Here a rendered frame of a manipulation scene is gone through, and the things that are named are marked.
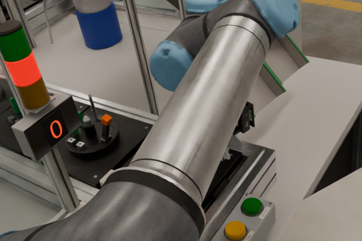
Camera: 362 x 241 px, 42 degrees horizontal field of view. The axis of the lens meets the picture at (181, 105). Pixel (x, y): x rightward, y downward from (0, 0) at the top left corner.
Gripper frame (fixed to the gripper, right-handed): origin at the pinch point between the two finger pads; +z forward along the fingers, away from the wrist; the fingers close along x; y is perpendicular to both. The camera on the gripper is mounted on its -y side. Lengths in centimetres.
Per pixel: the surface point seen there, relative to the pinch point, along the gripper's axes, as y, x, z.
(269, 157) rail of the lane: -0.5, 14.5, 11.4
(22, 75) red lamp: -17.4, -27.0, -25.4
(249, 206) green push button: 7.5, 0.2, 10.1
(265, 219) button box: 11.1, 0.9, 11.8
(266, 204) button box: 8.9, 3.7, 11.3
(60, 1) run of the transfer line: -148, 31, 16
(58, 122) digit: -17.3, -24.0, -13.2
